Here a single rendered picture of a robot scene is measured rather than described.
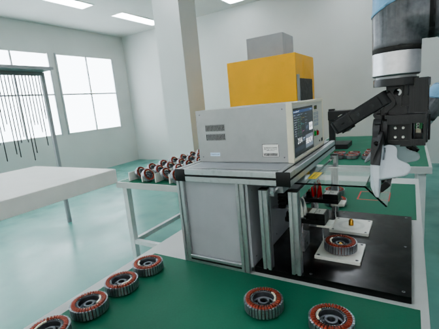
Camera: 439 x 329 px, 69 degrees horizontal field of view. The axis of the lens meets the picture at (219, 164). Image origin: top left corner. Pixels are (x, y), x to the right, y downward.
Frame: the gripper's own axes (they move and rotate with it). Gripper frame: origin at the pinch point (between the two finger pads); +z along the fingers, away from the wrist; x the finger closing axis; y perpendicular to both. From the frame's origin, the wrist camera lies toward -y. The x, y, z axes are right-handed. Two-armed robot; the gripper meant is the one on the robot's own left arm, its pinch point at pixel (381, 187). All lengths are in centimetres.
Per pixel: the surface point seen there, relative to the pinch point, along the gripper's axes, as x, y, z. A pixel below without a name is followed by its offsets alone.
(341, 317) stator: 8.7, -11.2, 38.2
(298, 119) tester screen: 40, -35, -11
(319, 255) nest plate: 36, -27, 37
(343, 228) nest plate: 63, -27, 37
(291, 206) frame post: 21.7, -29.9, 14.9
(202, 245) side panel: 17, -65, 33
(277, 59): 368, -213, -75
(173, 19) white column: 300, -346, -149
